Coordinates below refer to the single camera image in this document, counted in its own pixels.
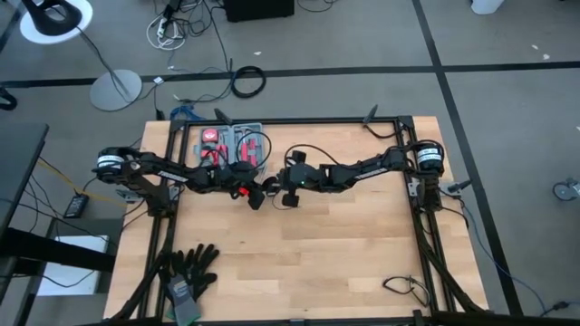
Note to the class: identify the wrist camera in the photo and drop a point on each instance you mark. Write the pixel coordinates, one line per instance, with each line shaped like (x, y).
(244, 168)
(308, 175)

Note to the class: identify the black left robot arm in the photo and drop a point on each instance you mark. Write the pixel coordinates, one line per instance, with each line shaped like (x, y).
(149, 169)

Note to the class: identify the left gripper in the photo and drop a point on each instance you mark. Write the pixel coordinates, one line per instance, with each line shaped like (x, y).
(226, 181)

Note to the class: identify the floor lamp with grey base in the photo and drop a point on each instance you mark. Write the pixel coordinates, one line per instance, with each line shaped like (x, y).
(115, 90)

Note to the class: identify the grey caster wheel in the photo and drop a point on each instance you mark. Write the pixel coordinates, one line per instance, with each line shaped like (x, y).
(564, 190)

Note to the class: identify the grey plastic tool case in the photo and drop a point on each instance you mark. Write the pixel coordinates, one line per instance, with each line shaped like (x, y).
(197, 136)

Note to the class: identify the black work glove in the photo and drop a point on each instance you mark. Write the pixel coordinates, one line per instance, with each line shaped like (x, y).
(195, 262)

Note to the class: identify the black clamp lever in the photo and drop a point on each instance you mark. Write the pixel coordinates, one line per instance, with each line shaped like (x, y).
(371, 113)
(223, 115)

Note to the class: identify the black aluminium table frame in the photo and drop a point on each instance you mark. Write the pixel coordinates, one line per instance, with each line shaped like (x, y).
(294, 121)

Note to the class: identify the white bin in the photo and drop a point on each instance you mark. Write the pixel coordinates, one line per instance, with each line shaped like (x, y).
(487, 5)

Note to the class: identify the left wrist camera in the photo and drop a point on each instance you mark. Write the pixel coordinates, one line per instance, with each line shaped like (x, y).
(244, 168)

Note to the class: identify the black plug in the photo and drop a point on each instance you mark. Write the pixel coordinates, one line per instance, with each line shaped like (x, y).
(559, 305)

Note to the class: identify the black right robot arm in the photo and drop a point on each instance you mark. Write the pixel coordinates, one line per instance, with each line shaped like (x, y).
(362, 172)

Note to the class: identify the white box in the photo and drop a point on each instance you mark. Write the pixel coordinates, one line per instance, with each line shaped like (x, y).
(68, 280)

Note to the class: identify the white round disc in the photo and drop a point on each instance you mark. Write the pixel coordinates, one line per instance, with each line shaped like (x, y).
(86, 13)

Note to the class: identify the grey cuffed work glove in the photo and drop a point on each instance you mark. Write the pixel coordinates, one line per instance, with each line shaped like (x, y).
(183, 299)

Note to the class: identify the black box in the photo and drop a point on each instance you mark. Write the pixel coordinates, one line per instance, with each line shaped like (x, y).
(258, 9)

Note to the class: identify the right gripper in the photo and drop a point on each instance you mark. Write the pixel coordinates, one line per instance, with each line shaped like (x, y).
(290, 200)

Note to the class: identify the red tape measure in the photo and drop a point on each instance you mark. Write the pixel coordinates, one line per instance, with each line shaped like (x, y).
(209, 135)

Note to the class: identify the black power adapter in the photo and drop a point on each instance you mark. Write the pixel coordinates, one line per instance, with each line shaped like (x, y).
(76, 206)

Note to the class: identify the small red clip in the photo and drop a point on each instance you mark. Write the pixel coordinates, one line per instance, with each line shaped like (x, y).
(244, 191)

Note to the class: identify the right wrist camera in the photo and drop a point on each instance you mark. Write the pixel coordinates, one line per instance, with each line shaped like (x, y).
(308, 175)

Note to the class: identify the black desk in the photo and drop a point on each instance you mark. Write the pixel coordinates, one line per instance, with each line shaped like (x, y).
(18, 158)

